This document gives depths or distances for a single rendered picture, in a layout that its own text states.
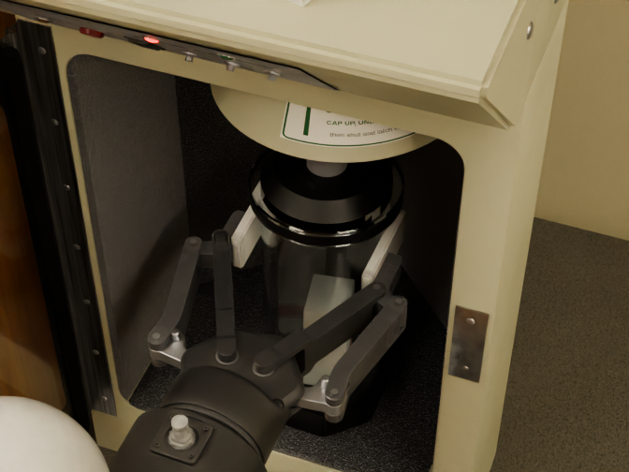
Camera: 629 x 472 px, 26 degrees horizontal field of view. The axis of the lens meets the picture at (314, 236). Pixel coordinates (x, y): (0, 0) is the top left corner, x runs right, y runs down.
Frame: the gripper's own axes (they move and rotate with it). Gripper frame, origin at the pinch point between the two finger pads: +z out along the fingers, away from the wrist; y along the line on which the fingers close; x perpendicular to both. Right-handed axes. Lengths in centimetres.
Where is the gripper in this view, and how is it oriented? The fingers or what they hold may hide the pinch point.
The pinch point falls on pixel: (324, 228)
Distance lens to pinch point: 97.2
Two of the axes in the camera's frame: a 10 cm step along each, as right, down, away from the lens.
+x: 0.0, 6.9, 7.3
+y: -9.3, -2.6, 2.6
